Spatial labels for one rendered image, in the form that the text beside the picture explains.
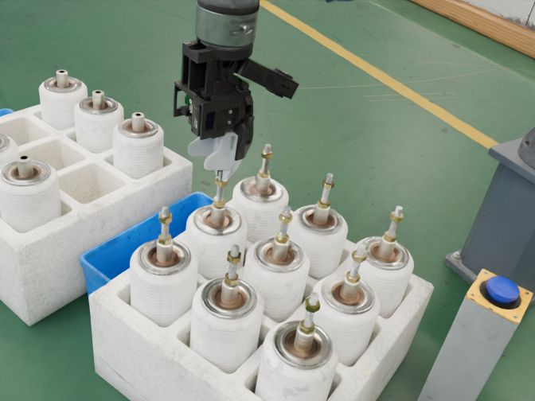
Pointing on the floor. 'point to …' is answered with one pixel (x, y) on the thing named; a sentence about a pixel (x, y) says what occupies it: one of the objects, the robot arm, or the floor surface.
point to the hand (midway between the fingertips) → (225, 169)
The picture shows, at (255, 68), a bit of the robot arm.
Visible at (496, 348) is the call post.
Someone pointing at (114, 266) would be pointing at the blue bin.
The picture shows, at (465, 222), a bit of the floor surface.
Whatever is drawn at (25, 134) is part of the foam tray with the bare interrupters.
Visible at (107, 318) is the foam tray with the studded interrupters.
